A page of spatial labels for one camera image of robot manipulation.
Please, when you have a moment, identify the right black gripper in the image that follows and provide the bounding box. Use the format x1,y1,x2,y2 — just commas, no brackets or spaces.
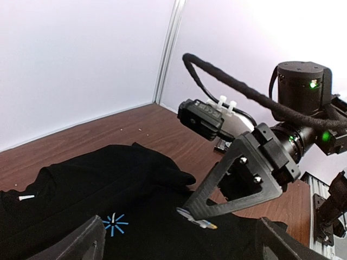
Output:
253,61,347,185

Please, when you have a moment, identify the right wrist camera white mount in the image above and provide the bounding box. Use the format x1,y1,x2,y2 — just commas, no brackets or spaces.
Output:
177,95,255,153

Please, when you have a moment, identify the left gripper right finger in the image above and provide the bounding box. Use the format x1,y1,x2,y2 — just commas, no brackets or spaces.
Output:
259,217,325,260

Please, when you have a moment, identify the right aluminium corner post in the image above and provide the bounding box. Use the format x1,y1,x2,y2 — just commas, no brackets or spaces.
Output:
153,0,186,105

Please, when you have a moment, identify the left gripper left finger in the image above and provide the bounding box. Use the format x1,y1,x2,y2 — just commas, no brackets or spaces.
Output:
31,216,106,260

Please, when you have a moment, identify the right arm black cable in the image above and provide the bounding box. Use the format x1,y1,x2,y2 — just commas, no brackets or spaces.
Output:
182,53,347,133

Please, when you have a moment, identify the black t-shirt blue logo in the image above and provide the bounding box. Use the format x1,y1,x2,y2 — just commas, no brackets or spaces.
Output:
1,144,259,259

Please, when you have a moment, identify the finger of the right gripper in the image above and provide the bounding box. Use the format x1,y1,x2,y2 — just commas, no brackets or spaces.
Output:
217,165,239,201
183,132,282,220

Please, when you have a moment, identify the aluminium front rail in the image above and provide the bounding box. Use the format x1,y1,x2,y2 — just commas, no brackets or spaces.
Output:
301,170,346,259

